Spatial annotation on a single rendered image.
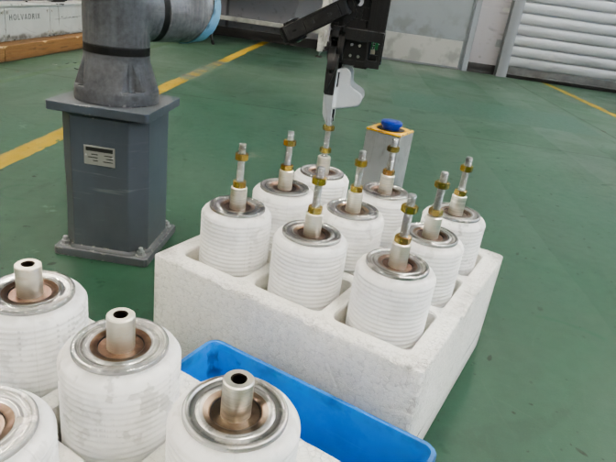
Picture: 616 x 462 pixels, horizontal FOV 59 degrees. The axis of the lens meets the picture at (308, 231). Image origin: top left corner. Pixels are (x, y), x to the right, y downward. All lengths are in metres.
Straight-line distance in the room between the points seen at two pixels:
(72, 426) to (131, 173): 0.66
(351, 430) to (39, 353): 0.33
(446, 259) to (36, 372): 0.48
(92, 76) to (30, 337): 0.63
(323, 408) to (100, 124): 0.65
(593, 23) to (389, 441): 5.77
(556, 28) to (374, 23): 5.28
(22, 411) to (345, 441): 0.36
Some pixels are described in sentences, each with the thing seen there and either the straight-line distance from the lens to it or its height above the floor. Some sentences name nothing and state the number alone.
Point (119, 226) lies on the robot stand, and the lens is 1.11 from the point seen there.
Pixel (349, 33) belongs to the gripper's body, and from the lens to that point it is 0.87.
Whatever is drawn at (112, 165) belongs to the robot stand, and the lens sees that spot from 1.07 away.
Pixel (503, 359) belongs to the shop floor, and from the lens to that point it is 1.02.
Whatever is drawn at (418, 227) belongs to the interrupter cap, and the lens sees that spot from 0.77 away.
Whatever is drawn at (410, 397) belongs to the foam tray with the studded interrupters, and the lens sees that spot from 0.63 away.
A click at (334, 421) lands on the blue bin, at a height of 0.09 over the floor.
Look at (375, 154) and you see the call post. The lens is 1.05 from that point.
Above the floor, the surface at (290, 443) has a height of 0.25.
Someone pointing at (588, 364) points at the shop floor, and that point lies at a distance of 1.10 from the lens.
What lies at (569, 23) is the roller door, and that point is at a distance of 6.13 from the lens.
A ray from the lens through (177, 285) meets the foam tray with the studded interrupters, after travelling 0.76.
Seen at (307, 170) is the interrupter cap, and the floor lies 0.25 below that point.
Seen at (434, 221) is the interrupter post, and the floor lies 0.28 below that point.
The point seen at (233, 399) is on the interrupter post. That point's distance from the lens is 0.39.
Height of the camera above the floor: 0.53
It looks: 23 degrees down
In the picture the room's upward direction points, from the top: 8 degrees clockwise
